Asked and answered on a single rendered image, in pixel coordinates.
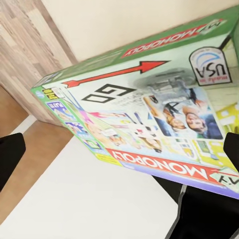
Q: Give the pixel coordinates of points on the bed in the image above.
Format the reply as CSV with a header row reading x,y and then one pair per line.
x,y
95,27

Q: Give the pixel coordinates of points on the board game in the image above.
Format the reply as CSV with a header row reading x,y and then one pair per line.
x,y
161,106

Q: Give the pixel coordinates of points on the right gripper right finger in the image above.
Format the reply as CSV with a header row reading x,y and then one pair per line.
x,y
231,148

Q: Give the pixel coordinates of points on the sliding door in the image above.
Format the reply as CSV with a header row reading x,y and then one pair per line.
x,y
43,142
11,113

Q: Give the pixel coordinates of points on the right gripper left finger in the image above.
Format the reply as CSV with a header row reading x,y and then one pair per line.
x,y
12,148

